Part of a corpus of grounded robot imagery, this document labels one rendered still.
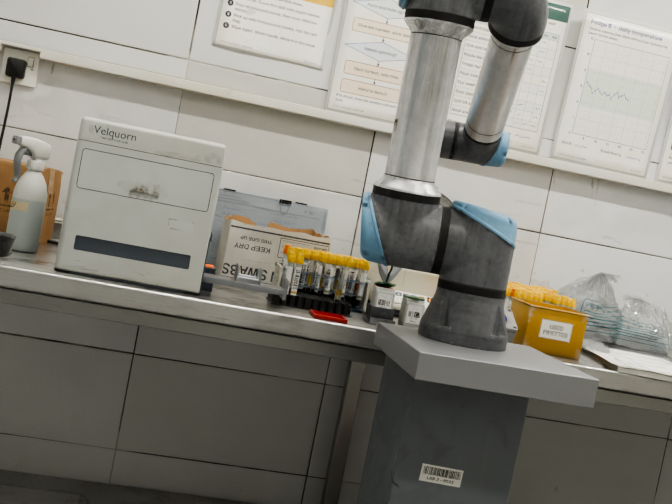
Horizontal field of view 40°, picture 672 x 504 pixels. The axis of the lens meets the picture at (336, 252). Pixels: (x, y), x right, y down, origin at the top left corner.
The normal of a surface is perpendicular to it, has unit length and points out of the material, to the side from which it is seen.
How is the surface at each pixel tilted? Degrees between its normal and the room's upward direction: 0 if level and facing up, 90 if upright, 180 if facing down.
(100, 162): 90
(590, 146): 93
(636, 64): 95
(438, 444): 90
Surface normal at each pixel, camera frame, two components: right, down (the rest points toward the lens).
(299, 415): 0.17, 0.08
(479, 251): -0.04, 0.04
